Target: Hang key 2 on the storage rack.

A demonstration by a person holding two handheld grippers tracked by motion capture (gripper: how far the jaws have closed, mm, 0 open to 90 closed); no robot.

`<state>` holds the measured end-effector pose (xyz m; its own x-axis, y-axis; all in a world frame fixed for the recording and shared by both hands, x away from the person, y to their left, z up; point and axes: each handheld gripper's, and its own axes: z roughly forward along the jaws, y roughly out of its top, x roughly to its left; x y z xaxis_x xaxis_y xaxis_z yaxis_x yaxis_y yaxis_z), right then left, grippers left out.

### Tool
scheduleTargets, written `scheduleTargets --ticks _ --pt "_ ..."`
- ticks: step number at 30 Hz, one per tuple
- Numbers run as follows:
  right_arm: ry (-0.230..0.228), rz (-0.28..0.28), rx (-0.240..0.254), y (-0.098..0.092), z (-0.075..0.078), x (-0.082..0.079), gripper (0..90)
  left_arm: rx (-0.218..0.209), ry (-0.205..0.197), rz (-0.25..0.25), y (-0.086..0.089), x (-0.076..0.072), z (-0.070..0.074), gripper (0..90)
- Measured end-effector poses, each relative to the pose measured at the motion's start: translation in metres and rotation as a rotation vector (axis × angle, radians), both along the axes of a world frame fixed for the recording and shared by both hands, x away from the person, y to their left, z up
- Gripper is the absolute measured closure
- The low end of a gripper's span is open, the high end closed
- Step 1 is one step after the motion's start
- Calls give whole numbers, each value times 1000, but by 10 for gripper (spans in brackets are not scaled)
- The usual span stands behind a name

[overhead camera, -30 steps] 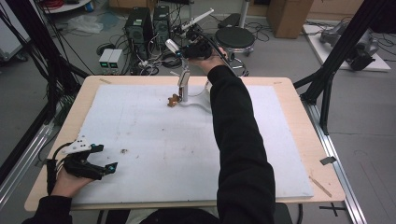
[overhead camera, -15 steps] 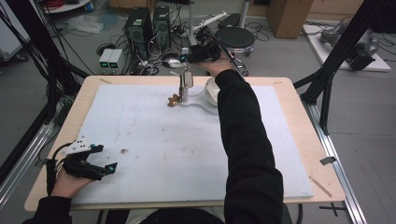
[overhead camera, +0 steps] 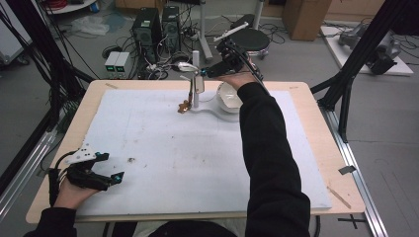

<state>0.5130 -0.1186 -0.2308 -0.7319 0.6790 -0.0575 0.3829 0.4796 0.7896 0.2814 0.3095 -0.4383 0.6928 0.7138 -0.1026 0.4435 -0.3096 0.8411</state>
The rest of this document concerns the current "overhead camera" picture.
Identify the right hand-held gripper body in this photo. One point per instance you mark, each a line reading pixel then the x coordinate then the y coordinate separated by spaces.
pixel 234 57

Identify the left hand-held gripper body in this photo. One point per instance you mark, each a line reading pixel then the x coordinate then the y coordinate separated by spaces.
pixel 85 176

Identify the white key holder stand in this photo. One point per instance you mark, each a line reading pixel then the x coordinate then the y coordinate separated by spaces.
pixel 196 98

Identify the person's right hand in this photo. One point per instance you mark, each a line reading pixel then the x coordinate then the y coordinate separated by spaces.
pixel 240 79

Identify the person's left hand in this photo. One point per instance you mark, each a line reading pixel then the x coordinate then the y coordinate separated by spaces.
pixel 70 196

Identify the black round stool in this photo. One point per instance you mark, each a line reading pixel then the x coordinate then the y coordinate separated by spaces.
pixel 257 41

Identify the white ceramic bowl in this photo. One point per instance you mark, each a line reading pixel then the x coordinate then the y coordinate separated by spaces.
pixel 229 98

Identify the grey desk leg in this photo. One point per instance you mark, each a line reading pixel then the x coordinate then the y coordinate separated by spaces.
pixel 203 33

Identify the white foam mat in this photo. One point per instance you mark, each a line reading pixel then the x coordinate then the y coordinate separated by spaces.
pixel 171 164

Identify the slim black computer tower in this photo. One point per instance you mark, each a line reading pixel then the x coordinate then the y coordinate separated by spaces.
pixel 171 28

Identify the large black computer tower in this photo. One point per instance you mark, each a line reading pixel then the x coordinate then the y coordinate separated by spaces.
pixel 146 33

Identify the brown cardboard box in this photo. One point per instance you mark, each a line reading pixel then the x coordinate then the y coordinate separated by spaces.
pixel 304 18

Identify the white power supply unit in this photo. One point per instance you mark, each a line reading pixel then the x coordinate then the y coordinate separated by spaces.
pixel 111 64
pixel 123 64

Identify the person's torso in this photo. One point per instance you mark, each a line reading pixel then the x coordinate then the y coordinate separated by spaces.
pixel 197 228

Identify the white floor board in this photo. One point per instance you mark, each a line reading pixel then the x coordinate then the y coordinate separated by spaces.
pixel 336 49

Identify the grey robot device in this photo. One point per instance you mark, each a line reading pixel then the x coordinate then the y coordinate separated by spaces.
pixel 351 36

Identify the clear plastic bag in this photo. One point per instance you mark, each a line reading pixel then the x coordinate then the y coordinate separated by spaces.
pixel 90 25

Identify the black robot device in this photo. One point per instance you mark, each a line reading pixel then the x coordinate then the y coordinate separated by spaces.
pixel 382 61

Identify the round white table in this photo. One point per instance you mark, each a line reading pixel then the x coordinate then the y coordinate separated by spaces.
pixel 70 6

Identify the black tape piece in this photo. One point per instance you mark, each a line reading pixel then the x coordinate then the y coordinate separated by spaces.
pixel 347 170

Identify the thin wooden stick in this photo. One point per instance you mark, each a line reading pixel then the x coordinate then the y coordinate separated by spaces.
pixel 339 197

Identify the black tape cross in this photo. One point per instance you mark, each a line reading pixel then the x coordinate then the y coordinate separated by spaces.
pixel 352 221

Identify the left aluminium rail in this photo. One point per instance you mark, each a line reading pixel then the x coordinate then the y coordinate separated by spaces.
pixel 23 177

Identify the aluminium rail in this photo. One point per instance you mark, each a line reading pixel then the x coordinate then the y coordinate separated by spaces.
pixel 23 177
pixel 355 184

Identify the left black frame strut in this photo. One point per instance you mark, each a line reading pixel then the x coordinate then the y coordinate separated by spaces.
pixel 49 62

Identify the black frame strut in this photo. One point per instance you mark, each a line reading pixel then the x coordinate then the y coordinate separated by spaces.
pixel 355 62
pixel 49 62

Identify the right black frame strut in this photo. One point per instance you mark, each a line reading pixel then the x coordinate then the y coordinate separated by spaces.
pixel 355 62

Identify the right aluminium rail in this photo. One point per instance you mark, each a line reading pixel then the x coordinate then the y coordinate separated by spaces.
pixel 355 184

